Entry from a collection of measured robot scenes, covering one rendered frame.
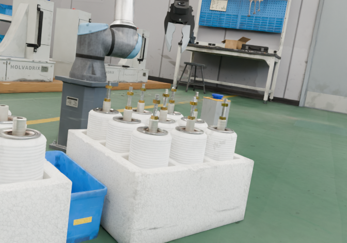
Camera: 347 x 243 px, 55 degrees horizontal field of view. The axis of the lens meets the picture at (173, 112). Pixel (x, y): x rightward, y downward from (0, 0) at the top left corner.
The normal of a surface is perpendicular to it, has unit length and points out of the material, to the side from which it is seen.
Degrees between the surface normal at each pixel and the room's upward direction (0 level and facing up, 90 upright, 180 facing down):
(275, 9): 90
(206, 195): 90
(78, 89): 90
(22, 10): 69
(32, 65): 90
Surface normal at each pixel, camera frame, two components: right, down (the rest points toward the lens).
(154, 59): -0.41, 0.07
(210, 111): -0.77, -0.02
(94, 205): 0.61, 0.24
